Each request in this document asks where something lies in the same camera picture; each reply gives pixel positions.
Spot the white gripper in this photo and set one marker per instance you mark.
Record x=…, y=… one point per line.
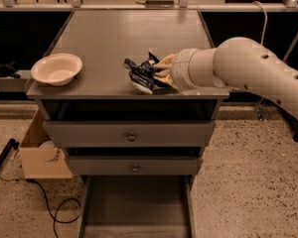
x=181, y=69

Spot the blue chip bag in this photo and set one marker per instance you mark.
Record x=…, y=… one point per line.
x=142, y=75

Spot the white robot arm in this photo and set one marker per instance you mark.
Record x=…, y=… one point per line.
x=240, y=63

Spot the grey wooden drawer cabinet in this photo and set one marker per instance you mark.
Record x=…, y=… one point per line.
x=175, y=110

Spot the top grey drawer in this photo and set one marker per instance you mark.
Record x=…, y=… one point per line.
x=74, y=134

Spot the middle grey drawer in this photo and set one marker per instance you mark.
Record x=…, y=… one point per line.
x=129, y=166

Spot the bottom grey open drawer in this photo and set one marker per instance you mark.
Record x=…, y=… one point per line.
x=136, y=207

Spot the white bowl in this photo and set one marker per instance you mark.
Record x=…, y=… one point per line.
x=56, y=69

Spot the cardboard box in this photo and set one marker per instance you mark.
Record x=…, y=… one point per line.
x=41, y=158

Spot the black pole on floor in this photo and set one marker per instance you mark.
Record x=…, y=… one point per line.
x=11, y=144

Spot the black object on rail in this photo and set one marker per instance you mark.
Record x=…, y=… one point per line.
x=8, y=70

